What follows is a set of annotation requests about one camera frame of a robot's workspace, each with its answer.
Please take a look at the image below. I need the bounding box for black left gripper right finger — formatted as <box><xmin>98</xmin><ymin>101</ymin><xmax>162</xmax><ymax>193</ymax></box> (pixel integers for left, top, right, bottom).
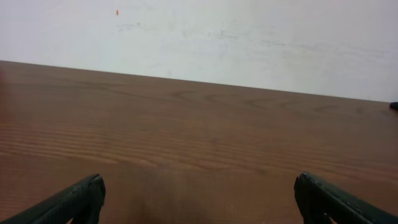
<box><xmin>294</xmin><ymin>172</ymin><xmax>397</xmax><ymax>224</ymax></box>

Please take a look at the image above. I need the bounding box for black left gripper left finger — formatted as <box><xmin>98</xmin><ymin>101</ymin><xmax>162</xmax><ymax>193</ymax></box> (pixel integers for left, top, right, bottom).
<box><xmin>1</xmin><ymin>174</ymin><xmax>106</xmax><ymax>224</ymax></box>

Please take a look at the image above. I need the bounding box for black garment in pile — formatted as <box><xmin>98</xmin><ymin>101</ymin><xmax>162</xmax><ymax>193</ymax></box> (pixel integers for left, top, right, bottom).
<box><xmin>389</xmin><ymin>102</ymin><xmax>398</xmax><ymax>110</ymax></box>

